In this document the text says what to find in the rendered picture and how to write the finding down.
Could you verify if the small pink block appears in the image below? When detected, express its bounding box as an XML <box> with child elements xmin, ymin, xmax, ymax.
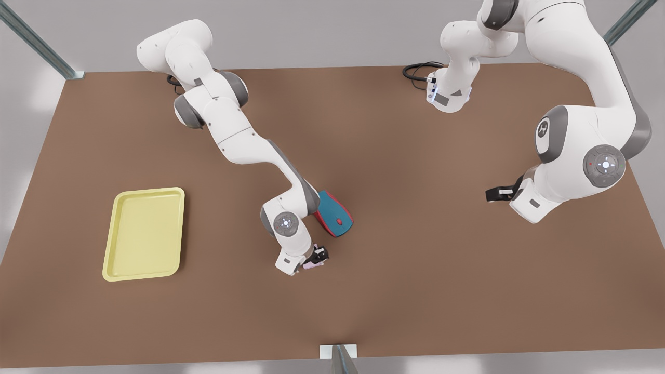
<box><xmin>303</xmin><ymin>243</ymin><xmax>325</xmax><ymax>271</ymax></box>

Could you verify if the teal and red computer mouse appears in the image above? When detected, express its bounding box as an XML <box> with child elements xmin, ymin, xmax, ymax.
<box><xmin>313</xmin><ymin>191</ymin><xmax>354</xmax><ymax>238</ymax></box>

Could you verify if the yellow rectangular tray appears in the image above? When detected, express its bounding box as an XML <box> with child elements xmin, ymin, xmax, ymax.
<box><xmin>102</xmin><ymin>187</ymin><xmax>185</xmax><ymax>282</ymax></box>

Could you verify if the silver frame post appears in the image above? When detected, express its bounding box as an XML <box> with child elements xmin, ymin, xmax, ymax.
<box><xmin>319</xmin><ymin>344</ymin><xmax>358</xmax><ymax>374</ymax></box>
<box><xmin>604</xmin><ymin>0</ymin><xmax>658</xmax><ymax>46</ymax></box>
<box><xmin>0</xmin><ymin>0</ymin><xmax>85</xmax><ymax>80</ymax></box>

